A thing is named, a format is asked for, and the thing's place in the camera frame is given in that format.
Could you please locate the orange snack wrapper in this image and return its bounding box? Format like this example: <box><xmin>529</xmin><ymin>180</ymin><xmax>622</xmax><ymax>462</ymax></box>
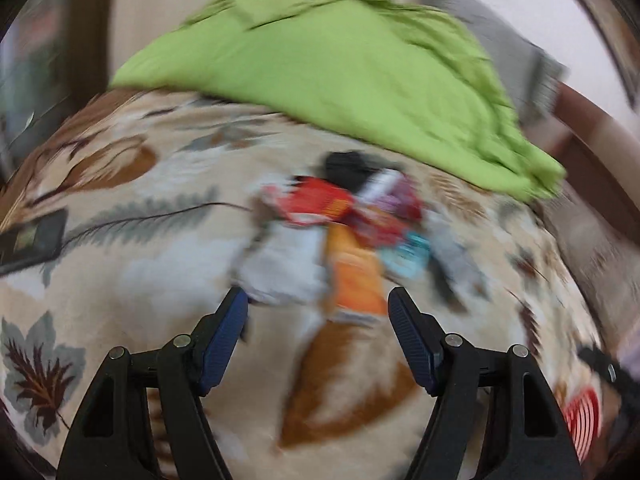
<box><xmin>322</xmin><ymin>222</ymin><xmax>388</xmax><ymax>326</ymax></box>

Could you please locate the grey-brown mattress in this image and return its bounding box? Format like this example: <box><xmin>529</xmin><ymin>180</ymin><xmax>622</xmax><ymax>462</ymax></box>
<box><xmin>542</xmin><ymin>185</ymin><xmax>640</xmax><ymax>346</ymax></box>

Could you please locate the grey quilted blanket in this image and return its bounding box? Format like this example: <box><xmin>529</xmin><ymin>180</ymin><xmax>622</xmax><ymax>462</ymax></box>
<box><xmin>407</xmin><ymin>0</ymin><xmax>571</xmax><ymax>123</ymax></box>

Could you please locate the red and yellow snack wrapper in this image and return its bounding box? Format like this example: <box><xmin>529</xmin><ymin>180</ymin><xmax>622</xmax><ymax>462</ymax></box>
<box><xmin>265</xmin><ymin>176</ymin><xmax>357</xmax><ymax>227</ymax></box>

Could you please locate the wooden door with glass pane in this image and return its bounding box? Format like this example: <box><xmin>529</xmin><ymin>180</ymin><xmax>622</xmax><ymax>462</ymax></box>
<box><xmin>0</xmin><ymin>0</ymin><xmax>118</xmax><ymax>183</ymax></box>

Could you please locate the white plastic bag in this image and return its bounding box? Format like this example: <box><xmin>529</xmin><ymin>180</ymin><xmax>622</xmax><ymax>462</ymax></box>
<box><xmin>232</xmin><ymin>220</ymin><xmax>331</xmax><ymax>306</ymax></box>

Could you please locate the pink wrapper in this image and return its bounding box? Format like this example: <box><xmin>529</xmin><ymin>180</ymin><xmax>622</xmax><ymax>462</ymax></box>
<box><xmin>375</xmin><ymin>180</ymin><xmax>426</xmax><ymax>223</ymax></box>

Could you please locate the black plastic bag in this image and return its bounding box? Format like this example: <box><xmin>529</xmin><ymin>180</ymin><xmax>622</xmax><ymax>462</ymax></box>
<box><xmin>322</xmin><ymin>151</ymin><xmax>381</xmax><ymax>193</ymax></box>

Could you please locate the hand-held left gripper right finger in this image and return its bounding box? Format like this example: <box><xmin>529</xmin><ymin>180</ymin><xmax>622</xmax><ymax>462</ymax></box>
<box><xmin>387</xmin><ymin>287</ymin><xmax>583</xmax><ymax>480</ymax></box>

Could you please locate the red plastic bag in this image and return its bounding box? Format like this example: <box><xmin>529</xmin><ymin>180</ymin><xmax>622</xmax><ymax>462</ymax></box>
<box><xmin>347</xmin><ymin>205</ymin><xmax>408</xmax><ymax>250</ymax></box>

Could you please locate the leaf print blanket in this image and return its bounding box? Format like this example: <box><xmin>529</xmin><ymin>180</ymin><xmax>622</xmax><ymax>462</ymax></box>
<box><xmin>0</xmin><ymin>87</ymin><xmax>616</xmax><ymax>480</ymax></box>

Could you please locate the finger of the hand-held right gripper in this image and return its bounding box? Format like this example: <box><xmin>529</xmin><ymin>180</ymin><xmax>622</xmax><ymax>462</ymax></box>
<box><xmin>576</xmin><ymin>344</ymin><xmax>620</xmax><ymax>385</ymax></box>

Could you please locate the green quilt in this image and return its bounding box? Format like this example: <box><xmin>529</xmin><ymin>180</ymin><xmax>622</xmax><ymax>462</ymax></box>
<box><xmin>109</xmin><ymin>0</ymin><xmax>568</xmax><ymax>203</ymax></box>

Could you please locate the black phone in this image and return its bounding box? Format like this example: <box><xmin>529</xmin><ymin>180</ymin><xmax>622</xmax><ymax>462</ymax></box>
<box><xmin>0</xmin><ymin>208</ymin><xmax>68</xmax><ymax>277</ymax></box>

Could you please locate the teal wrapper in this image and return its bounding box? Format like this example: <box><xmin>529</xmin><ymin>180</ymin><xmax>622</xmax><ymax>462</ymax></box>
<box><xmin>380</xmin><ymin>232</ymin><xmax>432</xmax><ymax>279</ymax></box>

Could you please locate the brown wooden bed frame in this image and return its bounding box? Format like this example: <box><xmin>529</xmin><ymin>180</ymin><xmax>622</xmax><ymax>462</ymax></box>
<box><xmin>520</xmin><ymin>82</ymin><xmax>640</xmax><ymax>201</ymax></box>

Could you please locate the grey wrapper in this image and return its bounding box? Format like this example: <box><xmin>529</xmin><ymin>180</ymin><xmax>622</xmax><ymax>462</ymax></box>
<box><xmin>425</xmin><ymin>215</ymin><xmax>493</xmax><ymax>306</ymax></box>

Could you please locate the white pink sock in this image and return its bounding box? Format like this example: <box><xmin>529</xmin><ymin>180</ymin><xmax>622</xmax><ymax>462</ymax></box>
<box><xmin>357</xmin><ymin>169</ymin><xmax>403</xmax><ymax>203</ymax></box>

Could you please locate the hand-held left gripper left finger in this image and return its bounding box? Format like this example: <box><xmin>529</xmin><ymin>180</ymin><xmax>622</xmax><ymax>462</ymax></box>
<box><xmin>57</xmin><ymin>287</ymin><xmax>249</xmax><ymax>480</ymax></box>

